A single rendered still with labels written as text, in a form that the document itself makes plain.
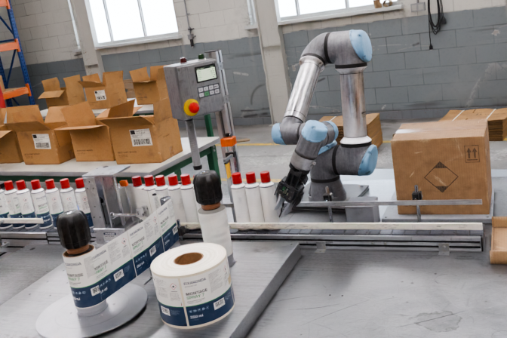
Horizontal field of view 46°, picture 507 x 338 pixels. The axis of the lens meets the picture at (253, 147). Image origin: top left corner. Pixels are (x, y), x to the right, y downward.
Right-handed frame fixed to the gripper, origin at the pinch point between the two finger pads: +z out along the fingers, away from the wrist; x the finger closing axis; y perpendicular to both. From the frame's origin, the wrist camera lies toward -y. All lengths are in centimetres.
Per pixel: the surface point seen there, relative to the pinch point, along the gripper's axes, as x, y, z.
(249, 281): 5.4, 38.5, 3.3
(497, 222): 63, -12, -27
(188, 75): -49, -2, -30
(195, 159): -38.6, -8.1, 1.2
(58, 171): -164, -115, 112
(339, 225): 19.7, 4.5, -8.2
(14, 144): -222, -142, 129
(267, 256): 4.8, 22.2, 3.6
